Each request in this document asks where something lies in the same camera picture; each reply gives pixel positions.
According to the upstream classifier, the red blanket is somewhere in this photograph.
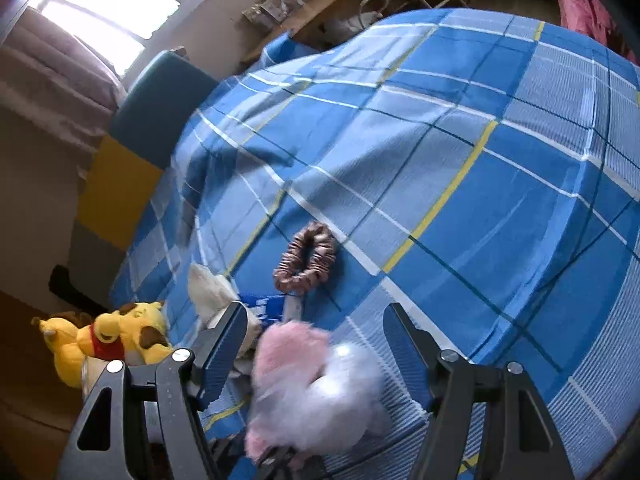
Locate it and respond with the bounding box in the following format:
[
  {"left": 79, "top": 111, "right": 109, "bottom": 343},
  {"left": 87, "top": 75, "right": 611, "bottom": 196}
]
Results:
[{"left": 549, "top": 0, "right": 640, "bottom": 66}]

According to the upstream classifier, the silver tin can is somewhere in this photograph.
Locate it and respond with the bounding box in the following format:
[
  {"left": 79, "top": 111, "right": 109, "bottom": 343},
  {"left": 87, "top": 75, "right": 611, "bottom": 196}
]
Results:
[{"left": 80, "top": 357, "right": 126, "bottom": 391}]

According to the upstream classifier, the white cable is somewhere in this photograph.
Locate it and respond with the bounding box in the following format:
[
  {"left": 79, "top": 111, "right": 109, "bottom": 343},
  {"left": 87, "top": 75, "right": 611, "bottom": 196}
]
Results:
[{"left": 325, "top": 0, "right": 391, "bottom": 36}]

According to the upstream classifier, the wooden desk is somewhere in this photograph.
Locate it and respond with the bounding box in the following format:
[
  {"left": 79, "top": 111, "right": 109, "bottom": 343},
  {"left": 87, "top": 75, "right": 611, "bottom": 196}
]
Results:
[{"left": 239, "top": 0, "right": 401, "bottom": 61}]

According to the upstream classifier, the yellow bear plush red shirt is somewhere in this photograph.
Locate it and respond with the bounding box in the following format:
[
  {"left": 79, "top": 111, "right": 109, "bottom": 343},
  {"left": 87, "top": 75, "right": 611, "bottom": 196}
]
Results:
[{"left": 90, "top": 312, "right": 128, "bottom": 361}]

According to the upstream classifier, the blue plaid bedsheet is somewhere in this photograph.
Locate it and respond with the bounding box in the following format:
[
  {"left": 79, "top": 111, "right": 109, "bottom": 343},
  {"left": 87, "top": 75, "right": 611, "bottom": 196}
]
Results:
[{"left": 107, "top": 7, "right": 640, "bottom": 480}]

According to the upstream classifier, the wooden wardrobe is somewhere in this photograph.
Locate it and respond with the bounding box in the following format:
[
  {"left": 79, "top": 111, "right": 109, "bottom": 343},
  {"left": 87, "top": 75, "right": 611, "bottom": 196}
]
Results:
[{"left": 0, "top": 290, "right": 86, "bottom": 480}]

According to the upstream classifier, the grey yellow blue headboard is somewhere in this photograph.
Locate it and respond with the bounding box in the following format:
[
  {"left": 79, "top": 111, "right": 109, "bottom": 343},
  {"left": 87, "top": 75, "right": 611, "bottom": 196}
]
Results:
[{"left": 65, "top": 50, "right": 221, "bottom": 306}]

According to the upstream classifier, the white towel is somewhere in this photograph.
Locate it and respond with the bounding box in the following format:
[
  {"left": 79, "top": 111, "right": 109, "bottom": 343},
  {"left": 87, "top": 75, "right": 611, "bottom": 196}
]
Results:
[{"left": 187, "top": 264, "right": 261, "bottom": 376}]

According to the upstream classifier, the clear acrylic organizer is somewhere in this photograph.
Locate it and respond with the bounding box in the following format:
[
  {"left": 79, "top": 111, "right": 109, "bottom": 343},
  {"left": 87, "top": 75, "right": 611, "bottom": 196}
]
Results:
[{"left": 242, "top": 0, "right": 303, "bottom": 26}]

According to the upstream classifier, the pale patterned curtain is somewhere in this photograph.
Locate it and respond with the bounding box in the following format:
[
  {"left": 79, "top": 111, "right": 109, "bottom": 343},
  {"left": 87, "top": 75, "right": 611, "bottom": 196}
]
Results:
[{"left": 0, "top": 7, "right": 128, "bottom": 158}]

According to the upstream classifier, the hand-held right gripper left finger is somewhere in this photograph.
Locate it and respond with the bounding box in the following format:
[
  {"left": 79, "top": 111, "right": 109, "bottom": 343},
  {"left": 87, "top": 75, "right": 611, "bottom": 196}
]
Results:
[{"left": 56, "top": 301, "right": 251, "bottom": 480}]

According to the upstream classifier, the yellow giraffe plush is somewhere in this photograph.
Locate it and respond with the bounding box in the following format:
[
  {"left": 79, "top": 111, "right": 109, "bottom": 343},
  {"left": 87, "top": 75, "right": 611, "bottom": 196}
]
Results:
[{"left": 31, "top": 301, "right": 173, "bottom": 388}]

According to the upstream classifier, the blue tissue packet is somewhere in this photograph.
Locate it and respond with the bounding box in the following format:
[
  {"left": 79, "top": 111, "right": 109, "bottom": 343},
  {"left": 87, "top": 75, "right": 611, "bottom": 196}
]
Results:
[{"left": 239, "top": 294, "right": 301, "bottom": 333}]

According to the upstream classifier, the pink white fluffy plush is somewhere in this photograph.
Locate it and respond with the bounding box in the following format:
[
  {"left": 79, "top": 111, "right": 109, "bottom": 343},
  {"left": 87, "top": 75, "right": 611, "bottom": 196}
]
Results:
[{"left": 245, "top": 322, "right": 393, "bottom": 463}]

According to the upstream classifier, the pink brown scrunchie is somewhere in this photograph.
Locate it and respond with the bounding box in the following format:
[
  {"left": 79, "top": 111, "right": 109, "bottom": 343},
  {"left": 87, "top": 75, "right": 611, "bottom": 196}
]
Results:
[{"left": 272, "top": 220, "right": 338, "bottom": 295}]

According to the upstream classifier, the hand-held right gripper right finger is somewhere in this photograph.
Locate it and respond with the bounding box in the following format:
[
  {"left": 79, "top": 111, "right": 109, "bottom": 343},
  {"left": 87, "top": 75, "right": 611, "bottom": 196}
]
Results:
[{"left": 382, "top": 302, "right": 568, "bottom": 480}]

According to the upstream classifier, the window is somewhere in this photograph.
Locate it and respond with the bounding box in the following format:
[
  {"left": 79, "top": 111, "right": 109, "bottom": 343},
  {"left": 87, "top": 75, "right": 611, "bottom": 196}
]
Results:
[{"left": 27, "top": 0, "right": 211, "bottom": 73}]

